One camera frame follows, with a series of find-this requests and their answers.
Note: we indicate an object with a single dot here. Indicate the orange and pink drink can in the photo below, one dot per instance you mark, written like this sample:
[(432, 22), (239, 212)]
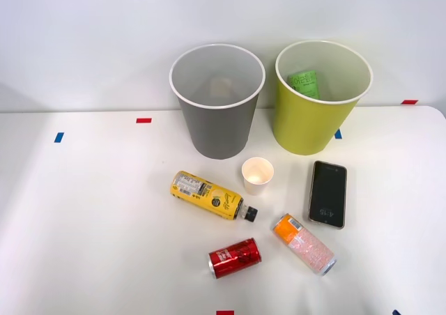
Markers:
[(306, 247)]

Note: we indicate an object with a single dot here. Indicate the black smartphone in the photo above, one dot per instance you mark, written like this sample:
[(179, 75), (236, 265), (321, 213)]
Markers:
[(327, 193)]

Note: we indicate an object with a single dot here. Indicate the red drink can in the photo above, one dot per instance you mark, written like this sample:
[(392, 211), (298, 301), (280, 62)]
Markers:
[(235, 257)]

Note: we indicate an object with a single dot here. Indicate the yellow bottle with black cap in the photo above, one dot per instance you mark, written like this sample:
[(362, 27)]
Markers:
[(205, 196)]

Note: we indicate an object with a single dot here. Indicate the small white paper cup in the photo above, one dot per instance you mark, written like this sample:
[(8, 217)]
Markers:
[(256, 184)]

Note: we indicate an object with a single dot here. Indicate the yellow-green plastic waste bin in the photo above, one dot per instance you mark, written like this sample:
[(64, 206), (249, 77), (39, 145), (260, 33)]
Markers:
[(306, 123)]

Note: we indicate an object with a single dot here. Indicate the green bottle with black cap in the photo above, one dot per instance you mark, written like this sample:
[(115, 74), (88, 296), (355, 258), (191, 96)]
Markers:
[(305, 83)]

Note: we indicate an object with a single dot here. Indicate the grey plastic waste bin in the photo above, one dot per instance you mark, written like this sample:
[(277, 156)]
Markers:
[(219, 130)]

